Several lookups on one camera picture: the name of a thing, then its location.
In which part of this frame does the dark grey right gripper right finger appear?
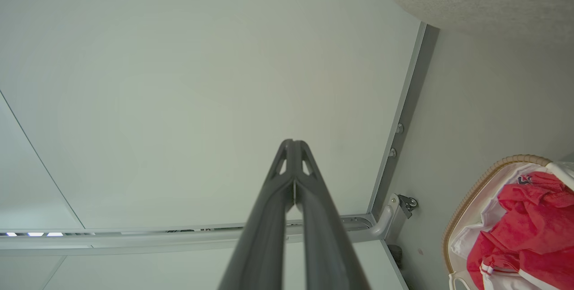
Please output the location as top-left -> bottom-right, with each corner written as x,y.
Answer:
293,139 -> 371,290

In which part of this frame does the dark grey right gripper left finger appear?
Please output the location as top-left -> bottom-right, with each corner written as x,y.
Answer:
217,139 -> 296,290

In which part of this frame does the grey partition bottom rail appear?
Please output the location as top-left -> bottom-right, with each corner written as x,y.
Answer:
367,22 -> 441,221

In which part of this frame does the black caster wheel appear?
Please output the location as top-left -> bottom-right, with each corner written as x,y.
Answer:
398,194 -> 419,219

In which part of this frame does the woven tan laundry basket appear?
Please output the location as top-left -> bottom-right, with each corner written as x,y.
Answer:
442,154 -> 574,290

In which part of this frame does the grey partition corner post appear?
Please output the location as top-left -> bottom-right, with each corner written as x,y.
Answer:
0,213 -> 377,257

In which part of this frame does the red garment with white trim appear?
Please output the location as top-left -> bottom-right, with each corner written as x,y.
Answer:
466,171 -> 574,290

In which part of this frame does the grey partition foot tube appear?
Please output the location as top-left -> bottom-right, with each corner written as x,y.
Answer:
344,193 -> 400,242

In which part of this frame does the white basket liner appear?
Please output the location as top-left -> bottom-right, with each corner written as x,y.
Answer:
448,161 -> 574,290

